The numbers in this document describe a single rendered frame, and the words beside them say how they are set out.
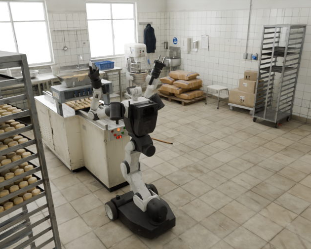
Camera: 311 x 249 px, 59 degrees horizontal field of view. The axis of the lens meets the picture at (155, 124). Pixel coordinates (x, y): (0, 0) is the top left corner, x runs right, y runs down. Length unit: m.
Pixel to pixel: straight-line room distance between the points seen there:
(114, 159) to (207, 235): 1.31
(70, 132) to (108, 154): 0.72
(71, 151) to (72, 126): 0.34
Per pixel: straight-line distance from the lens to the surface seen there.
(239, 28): 6.69
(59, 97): 3.59
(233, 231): 3.03
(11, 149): 1.72
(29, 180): 1.91
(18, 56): 1.61
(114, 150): 3.26
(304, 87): 6.06
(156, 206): 2.69
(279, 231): 3.16
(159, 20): 8.20
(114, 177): 3.41
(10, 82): 1.64
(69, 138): 3.74
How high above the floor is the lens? 1.99
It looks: 21 degrees down
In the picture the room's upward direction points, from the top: 1 degrees counter-clockwise
